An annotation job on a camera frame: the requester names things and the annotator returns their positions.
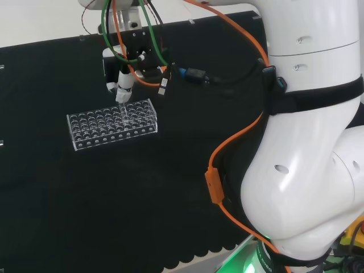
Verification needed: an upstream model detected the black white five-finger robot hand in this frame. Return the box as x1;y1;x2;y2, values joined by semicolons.
102;30;172;104

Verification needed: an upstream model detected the clear glass test tube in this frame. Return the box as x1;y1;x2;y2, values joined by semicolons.
119;101;129;123

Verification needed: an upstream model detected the clear plastic test tube rack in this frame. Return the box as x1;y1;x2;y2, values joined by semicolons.
67;98;159;152

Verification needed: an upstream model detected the silver usb plug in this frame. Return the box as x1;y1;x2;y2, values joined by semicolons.
158;76;169;96

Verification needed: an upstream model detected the black blue usb adapter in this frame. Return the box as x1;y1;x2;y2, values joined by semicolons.
172;64;213;88

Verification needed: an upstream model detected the black bench cloth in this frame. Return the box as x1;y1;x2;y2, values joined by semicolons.
0;10;271;273

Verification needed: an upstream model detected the yellow stop button box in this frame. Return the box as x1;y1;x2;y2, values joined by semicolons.
340;214;364;245

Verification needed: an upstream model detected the green cable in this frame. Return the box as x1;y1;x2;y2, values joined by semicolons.
101;0;171;67

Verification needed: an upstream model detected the orange cable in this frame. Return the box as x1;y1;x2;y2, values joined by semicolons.
112;0;292;273

